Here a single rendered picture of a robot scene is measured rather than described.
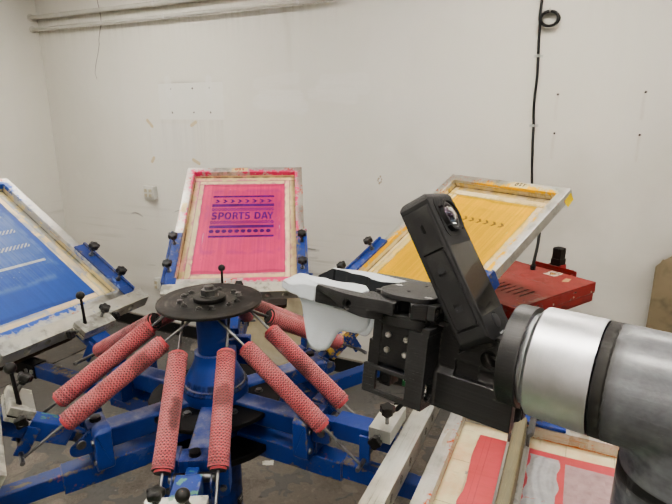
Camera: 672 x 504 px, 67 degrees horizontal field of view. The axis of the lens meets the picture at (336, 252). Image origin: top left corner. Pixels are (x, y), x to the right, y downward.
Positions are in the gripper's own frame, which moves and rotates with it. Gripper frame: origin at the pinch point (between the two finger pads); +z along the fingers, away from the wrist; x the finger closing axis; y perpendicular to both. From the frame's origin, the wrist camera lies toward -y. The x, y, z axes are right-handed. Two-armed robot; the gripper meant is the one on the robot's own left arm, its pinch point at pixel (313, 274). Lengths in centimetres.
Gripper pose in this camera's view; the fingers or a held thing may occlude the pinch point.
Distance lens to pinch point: 47.1
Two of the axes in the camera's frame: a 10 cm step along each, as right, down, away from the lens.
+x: 6.1, -0.7, 7.9
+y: -0.8, 9.9, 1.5
